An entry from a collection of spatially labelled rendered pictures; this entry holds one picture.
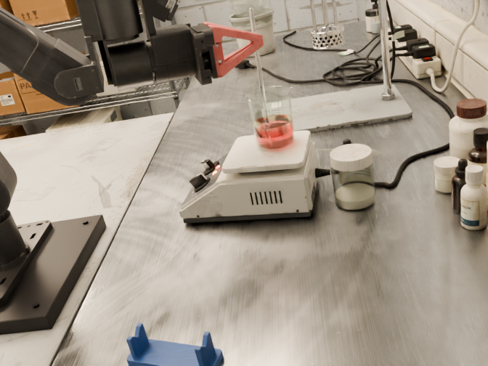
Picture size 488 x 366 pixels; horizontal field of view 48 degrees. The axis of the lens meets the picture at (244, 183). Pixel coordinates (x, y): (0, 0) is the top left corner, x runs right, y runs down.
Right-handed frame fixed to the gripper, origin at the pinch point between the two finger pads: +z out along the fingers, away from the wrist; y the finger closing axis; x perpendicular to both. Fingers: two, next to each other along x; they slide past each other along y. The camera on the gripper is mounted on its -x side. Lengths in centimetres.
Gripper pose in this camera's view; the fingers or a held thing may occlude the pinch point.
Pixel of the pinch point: (256, 41)
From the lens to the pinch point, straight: 76.0
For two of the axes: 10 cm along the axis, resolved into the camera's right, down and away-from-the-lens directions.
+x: 1.4, 8.9, 4.3
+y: -2.6, -3.9, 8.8
